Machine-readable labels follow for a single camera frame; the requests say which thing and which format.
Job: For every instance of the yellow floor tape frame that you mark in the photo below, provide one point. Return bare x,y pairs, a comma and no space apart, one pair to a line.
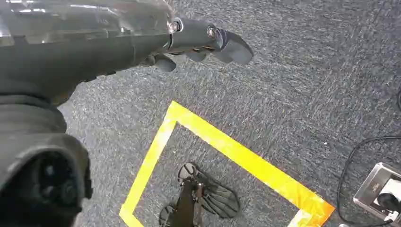
238,155

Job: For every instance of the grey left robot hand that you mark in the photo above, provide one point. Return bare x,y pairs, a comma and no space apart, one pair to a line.
78,56

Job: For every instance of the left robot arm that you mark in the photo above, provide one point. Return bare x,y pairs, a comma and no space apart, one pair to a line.
28,116

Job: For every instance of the steel floor socket with plug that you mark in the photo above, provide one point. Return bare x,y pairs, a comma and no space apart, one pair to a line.
372,185

